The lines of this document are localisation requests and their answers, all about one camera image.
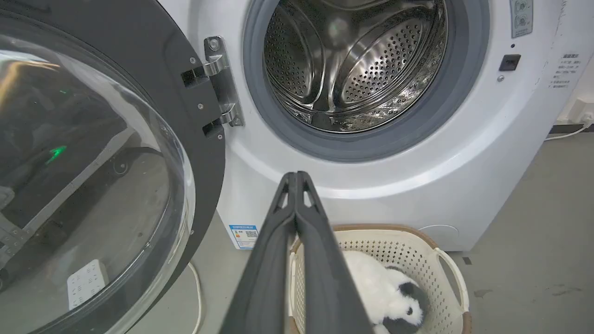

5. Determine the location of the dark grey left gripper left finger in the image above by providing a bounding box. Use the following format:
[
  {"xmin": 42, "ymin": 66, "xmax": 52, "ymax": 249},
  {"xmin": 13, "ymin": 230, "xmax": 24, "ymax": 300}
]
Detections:
[{"xmin": 220, "ymin": 172, "xmax": 297, "ymax": 334}]

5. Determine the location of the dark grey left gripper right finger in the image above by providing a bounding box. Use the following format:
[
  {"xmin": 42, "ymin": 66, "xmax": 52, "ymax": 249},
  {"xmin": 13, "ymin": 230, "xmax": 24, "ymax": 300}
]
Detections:
[{"xmin": 295, "ymin": 171, "xmax": 374, "ymax": 334}]

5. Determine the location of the white front-load washing machine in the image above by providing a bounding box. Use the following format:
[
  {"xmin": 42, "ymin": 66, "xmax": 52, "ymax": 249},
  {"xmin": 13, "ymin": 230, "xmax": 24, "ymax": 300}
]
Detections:
[{"xmin": 157, "ymin": 0, "xmax": 594, "ymax": 252}]

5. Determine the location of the washer door with glass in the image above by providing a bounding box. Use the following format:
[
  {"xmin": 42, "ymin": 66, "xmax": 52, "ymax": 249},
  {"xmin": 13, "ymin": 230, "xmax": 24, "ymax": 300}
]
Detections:
[{"xmin": 0, "ymin": 0, "xmax": 226, "ymax": 334}]

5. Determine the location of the black and white panda plush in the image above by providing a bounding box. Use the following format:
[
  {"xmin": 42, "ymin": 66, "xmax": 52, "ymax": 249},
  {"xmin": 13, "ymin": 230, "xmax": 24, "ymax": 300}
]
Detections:
[{"xmin": 342, "ymin": 251, "xmax": 430, "ymax": 334}]

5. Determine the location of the cream perforated laundry basket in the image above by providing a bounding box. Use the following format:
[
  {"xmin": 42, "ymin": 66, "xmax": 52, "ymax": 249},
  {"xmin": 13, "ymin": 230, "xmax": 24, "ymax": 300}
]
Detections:
[{"xmin": 288, "ymin": 224, "xmax": 473, "ymax": 334}]

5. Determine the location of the white power cable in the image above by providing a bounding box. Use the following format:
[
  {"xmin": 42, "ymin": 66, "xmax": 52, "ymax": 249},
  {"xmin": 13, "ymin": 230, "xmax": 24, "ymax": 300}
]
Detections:
[{"xmin": 187, "ymin": 262, "xmax": 204, "ymax": 334}]

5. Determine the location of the white wall cable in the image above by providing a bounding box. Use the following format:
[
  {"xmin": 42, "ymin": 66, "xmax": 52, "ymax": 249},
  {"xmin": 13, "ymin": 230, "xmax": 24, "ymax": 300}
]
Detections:
[{"xmin": 545, "ymin": 122, "xmax": 594, "ymax": 141}]

